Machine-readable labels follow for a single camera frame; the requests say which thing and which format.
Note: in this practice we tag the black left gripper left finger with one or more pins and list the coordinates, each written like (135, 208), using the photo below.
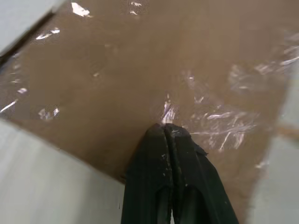
(147, 172)

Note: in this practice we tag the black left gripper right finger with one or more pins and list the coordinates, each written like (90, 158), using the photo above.
(201, 186)

